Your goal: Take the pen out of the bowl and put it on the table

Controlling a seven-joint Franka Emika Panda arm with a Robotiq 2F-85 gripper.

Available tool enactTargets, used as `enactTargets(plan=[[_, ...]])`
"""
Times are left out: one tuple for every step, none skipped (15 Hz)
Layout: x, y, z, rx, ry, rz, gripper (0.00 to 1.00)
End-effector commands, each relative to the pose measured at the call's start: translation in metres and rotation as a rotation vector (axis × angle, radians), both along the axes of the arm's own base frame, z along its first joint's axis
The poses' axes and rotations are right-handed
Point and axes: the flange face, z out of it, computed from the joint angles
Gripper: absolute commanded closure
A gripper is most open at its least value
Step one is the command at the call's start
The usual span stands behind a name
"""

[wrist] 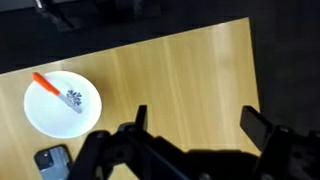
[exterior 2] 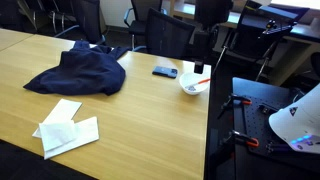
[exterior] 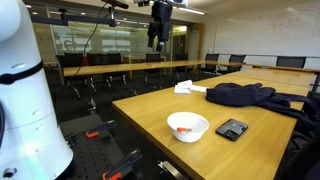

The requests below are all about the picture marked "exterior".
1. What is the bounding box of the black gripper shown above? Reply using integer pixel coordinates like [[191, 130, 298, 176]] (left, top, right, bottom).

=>
[[147, 1, 173, 52]]

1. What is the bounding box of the orange and white pen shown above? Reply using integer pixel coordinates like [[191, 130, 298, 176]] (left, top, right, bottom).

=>
[[177, 127, 192, 133]]

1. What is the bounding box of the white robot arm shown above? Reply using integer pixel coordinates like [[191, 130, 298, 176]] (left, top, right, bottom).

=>
[[0, 0, 82, 180]]

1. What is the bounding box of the white bowl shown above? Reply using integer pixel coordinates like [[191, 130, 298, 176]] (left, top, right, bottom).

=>
[[167, 112, 209, 143]]

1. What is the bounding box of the white folded paper towel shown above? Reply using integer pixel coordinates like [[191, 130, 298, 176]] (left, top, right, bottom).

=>
[[174, 80, 192, 94]]

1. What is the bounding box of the white paper sheet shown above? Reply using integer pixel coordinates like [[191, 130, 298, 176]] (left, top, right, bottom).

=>
[[190, 85, 208, 92]]

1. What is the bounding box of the black office chair right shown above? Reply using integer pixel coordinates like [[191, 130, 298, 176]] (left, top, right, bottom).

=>
[[217, 55, 245, 75]]

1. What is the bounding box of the black office chair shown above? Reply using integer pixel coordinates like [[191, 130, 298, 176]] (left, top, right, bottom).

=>
[[276, 56, 306, 68], [217, 55, 245, 75]]

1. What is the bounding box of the long wooden conference table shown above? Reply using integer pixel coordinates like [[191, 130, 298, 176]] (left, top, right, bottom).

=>
[[63, 60, 229, 76]]

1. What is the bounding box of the navy blue sweater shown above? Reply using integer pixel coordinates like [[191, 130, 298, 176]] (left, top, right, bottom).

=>
[[206, 83, 319, 131]]

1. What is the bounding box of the black orange clamp far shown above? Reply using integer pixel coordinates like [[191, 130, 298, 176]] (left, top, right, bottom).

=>
[[86, 120, 116, 139]]

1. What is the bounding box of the black orange clamp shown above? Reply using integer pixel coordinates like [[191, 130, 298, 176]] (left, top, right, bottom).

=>
[[102, 149, 142, 180], [86, 120, 116, 139]]

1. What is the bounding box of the black smartphone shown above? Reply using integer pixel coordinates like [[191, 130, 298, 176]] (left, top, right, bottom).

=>
[[215, 119, 248, 141]]

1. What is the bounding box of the black orange clamp near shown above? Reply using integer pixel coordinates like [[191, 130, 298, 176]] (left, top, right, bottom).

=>
[[102, 149, 142, 180]]

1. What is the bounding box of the black perforated mounting board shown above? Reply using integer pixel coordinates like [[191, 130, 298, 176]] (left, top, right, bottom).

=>
[[58, 113, 144, 180]]

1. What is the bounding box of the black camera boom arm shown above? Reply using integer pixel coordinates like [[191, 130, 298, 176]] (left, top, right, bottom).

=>
[[31, 0, 129, 27]]

